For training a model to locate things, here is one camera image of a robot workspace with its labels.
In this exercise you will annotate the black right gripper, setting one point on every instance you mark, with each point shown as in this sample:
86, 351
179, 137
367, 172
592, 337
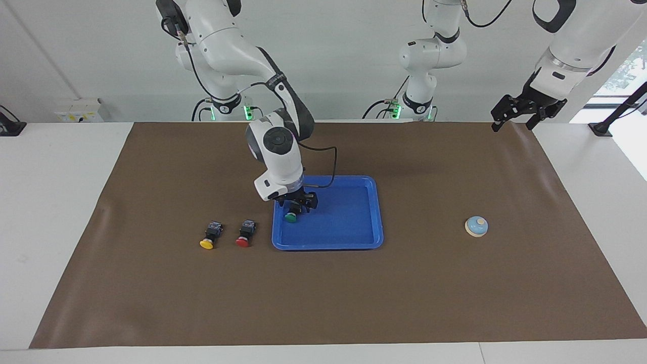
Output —
298, 194

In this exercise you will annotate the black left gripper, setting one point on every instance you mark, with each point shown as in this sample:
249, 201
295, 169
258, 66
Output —
546, 96

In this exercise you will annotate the green push button switch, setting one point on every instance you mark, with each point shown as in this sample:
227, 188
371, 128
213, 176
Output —
290, 218

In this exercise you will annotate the red push button switch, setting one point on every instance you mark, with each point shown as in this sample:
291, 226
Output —
242, 241

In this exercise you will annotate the yellow push button switch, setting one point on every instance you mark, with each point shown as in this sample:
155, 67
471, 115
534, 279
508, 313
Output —
206, 243

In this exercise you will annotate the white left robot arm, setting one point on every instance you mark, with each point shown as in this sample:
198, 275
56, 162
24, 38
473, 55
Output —
429, 55

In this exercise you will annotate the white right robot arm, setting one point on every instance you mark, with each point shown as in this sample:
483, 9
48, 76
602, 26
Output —
275, 151

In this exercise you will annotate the blue plastic tray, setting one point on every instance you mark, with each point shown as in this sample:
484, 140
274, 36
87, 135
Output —
349, 222

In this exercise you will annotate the light blue service bell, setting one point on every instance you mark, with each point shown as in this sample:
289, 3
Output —
476, 226

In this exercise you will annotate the black tilted stand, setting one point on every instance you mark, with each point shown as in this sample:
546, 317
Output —
601, 127

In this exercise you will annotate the brown table mat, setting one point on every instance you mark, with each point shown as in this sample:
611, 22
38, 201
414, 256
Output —
354, 293

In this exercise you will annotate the bright window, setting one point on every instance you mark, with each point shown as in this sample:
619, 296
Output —
632, 65

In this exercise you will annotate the white wall outlet box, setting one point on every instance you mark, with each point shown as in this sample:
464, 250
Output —
78, 111

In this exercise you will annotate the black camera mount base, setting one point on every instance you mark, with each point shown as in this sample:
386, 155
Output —
10, 127

